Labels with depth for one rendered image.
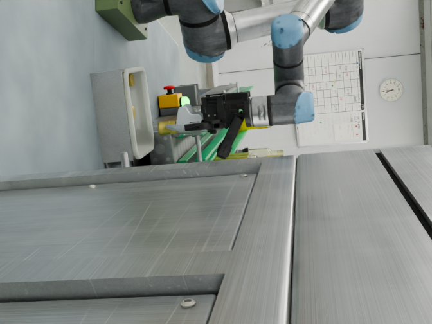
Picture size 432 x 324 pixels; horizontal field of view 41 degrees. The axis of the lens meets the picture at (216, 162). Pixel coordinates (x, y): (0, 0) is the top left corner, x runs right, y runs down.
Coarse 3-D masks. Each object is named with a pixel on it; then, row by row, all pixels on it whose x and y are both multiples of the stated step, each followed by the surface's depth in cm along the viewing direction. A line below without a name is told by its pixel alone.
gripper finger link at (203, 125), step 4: (188, 124) 140; (192, 124) 140; (196, 124) 140; (200, 124) 139; (204, 124) 139; (208, 124) 140; (212, 124) 140; (216, 124) 141; (184, 128) 141; (188, 128) 140; (192, 128) 140; (196, 128) 139; (200, 128) 139; (204, 128) 139; (208, 128) 139; (212, 128) 139
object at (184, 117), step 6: (180, 108) 141; (186, 108) 141; (180, 114) 141; (186, 114) 141; (192, 114) 141; (198, 114) 141; (180, 120) 141; (186, 120) 141; (192, 120) 141; (198, 120) 141; (168, 126) 142; (174, 126) 142; (180, 126) 141
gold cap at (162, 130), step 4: (160, 124) 144; (164, 124) 144; (168, 124) 144; (172, 124) 144; (160, 128) 144; (164, 128) 144; (160, 132) 144; (164, 132) 144; (168, 132) 144; (172, 132) 144; (176, 132) 145
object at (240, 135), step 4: (240, 132) 271; (244, 132) 269; (236, 136) 262; (240, 136) 259; (236, 140) 249; (240, 140) 249; (236, 144) 239; (232, 148) 230; (236, 148) 231; (232, 152) 221
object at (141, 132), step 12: (132, 72) 142; (144, 72) 152; (144, 84) 153; (132, 96) 154; (144, 96) 154; (144, 108) 154; (132, 120) 139; (144, 120) 155; (132, 132) 139; (144, 132) 156; (132, 144) 140; (144, 144) 156
